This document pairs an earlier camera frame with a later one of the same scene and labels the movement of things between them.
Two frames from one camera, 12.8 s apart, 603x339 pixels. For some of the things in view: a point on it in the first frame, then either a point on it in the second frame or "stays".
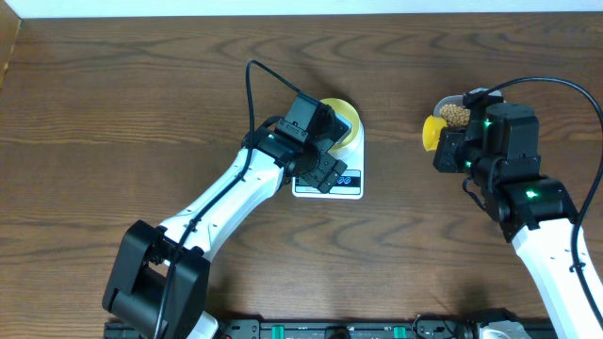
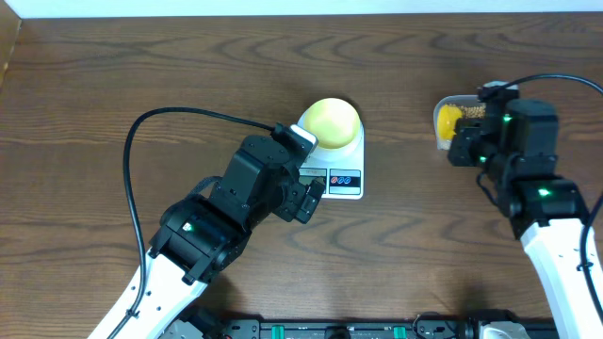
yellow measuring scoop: x=431 y=131 -> x=447 y=116
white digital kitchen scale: x=350 y=185 stays
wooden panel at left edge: x=9 y=24 stays
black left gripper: x=327 y=174 -> x=300 y=202
